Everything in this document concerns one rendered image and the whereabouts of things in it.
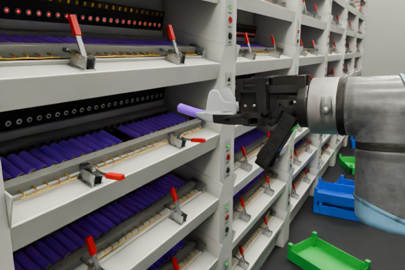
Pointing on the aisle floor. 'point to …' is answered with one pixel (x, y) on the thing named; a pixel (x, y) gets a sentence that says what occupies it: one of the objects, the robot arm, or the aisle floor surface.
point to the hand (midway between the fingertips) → (205, 116)
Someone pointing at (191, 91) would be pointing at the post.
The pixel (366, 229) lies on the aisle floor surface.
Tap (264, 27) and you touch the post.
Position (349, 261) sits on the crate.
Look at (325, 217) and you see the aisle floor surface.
